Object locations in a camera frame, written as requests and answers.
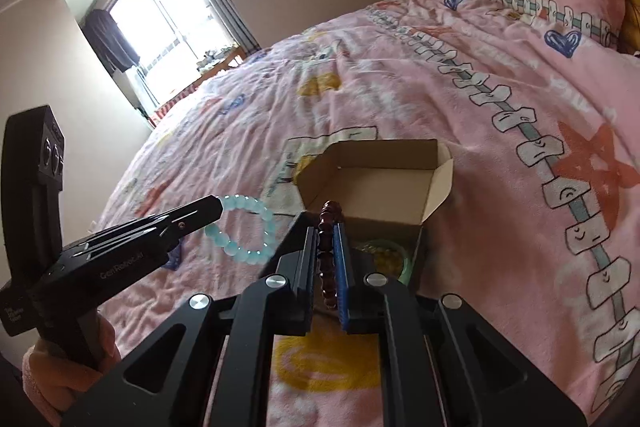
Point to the window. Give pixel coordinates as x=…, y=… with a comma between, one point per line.
x=150, y=27

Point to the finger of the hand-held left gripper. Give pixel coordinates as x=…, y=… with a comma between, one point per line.
x=190, y=214

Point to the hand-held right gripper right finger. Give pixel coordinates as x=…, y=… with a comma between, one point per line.
x=342, y=277

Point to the pink printed blanket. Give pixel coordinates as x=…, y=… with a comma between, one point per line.
x=450, y=82

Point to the black cardboard box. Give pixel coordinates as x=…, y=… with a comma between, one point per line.
x=380, y=177

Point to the person's left hand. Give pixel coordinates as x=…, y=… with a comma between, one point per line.
x=107, y=342

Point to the wooden desk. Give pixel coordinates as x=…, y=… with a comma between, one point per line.
x=220, y=59

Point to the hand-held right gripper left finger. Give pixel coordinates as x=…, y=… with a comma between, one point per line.
x=312, y=267

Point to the red striped cloth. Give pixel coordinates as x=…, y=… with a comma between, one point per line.
x=170, y=104

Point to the green jade bangle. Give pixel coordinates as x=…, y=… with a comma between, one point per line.
x=408, y=264

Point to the person's left forearm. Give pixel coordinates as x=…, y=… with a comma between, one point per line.
x=45, y=382

